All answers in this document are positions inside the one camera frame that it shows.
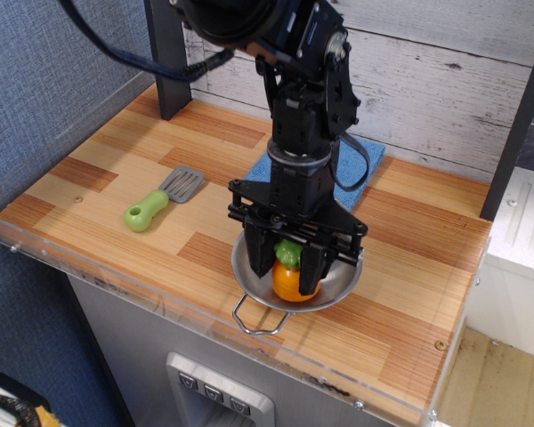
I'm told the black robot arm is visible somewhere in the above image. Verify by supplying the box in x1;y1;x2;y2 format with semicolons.
62;1;368;295

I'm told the clear acrylic table guard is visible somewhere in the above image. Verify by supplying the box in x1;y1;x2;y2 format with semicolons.
0;61;493;427

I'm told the green handled grey toy spatula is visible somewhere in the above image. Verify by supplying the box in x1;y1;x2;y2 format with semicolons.
124;165;204;232

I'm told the steel bowl with wire handles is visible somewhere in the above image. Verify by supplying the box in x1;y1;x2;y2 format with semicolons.
231;232;363;335

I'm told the blue folded towel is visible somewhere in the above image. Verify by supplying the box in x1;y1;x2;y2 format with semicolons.
241;135;387;214

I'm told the orange toy carrot green top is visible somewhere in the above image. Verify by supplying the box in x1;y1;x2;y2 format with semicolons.
271;239;320;302

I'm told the black braided cable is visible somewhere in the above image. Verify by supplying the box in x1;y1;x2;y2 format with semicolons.
0;387;39;427

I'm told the white side cabinet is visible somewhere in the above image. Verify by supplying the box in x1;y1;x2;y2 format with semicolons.
465;167;534;355

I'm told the dark grey right post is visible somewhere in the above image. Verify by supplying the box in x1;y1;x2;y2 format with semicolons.
480;64;534;222

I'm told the yellow object bottom left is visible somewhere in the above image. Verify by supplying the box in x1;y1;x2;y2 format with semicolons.
36;407;63;427

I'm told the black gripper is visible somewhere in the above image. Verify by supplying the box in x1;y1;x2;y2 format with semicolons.
228;155;368;296

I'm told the grey toy fridge cabinet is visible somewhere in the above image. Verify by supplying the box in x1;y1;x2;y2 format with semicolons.
66;273;410;427

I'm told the silver dispenser button panel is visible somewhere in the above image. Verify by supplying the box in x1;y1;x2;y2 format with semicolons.
166;351;276;426

